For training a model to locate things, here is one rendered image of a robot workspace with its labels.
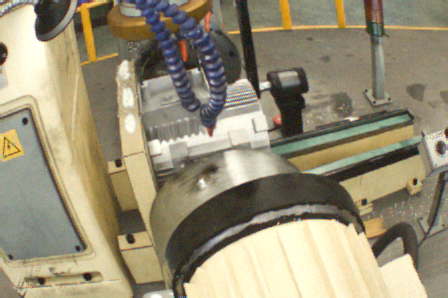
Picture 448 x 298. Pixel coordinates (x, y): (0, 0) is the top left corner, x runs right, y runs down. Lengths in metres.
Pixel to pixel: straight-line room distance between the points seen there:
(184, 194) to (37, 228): 0.31
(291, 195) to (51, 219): 0.55
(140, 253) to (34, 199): 0.28
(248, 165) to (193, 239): 0.34
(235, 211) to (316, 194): 0.06
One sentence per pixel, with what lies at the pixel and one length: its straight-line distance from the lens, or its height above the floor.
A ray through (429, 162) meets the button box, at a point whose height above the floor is 1.05.
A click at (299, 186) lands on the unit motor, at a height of 1.36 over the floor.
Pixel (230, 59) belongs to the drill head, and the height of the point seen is 1.05.
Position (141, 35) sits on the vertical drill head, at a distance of 0.80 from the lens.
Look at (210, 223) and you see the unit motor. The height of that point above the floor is 1.36.
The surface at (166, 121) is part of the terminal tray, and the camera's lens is 0.93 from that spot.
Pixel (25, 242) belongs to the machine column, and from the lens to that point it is 0.94.
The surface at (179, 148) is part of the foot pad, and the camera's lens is 0.93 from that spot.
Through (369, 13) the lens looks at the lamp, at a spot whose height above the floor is 1.10.
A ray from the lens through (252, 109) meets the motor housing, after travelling 0.96.
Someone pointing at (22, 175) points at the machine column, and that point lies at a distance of 0.82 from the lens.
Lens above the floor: 1.65
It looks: 39 degrees down
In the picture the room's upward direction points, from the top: 9 degrees counter-clockwise
